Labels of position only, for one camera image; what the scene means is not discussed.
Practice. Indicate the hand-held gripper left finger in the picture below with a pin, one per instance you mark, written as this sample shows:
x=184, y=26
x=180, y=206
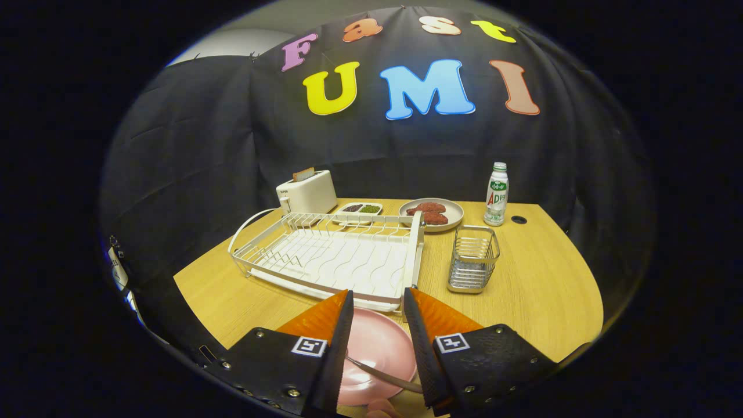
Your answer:
x=334, y=371

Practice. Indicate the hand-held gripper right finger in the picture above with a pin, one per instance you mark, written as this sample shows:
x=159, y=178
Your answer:
x=424, y=360

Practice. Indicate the pink plate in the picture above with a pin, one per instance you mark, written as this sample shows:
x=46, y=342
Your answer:
x=377, y=342

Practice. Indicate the beige plate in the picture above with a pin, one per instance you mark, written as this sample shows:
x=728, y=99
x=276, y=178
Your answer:
x=454, y=212

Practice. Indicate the white divided dish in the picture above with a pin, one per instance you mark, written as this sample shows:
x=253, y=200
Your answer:
x=360, y=215

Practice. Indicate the white drip tray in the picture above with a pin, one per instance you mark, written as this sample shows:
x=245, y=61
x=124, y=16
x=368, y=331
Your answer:
x=348, y=273

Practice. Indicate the red meat piece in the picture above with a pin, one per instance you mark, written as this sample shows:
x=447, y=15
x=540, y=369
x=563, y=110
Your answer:
x=436, y=219
x=428, y=207

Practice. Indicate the green beans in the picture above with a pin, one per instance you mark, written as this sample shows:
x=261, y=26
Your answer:
x=370, y=208

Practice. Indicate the dark brown beans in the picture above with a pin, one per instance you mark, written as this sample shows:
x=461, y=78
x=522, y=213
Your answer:
x=352, y=208

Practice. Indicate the white drink bottle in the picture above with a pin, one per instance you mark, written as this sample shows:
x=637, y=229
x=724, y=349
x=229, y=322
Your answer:
x=496, y=197

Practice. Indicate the white toaster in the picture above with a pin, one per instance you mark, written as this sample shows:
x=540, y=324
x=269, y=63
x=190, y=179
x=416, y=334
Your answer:
x=310, y=194

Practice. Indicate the toast slice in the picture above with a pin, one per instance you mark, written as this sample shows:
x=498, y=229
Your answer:
x=303, y=174

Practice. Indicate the white printed tag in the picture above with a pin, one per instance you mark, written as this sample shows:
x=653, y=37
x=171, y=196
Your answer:
x=119, y=273

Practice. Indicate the black backdrop cloth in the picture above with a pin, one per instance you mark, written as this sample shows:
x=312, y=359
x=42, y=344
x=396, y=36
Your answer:
x=203, y=174

